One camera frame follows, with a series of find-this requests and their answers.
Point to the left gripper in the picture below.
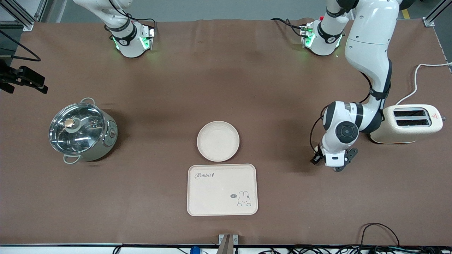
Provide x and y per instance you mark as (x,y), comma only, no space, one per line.
(320,151)

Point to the round white plate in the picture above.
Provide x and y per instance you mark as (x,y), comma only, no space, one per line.
(218,141)

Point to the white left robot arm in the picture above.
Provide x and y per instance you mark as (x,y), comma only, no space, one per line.
(367,35)

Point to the white two-slot toaster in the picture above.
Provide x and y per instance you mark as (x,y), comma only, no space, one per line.
(406,132)

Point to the white rabbit print tray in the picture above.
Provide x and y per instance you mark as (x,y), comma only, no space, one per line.
(219,190)

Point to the blue round knob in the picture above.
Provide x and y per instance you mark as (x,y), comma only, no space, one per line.
(194,250)

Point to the silver electric cooking pot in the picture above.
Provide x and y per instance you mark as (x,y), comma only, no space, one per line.
(106,143)

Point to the glass pot lid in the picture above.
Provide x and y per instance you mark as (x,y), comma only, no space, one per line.
(79,132)

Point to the metal bracket at table edge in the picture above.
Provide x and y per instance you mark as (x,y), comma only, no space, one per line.
(228,241)

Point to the aluminium frame post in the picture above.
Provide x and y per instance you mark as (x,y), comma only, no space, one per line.
(21,14)
(436,12)

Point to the black camera clamp mount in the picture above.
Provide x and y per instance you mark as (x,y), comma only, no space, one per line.
(24,79)

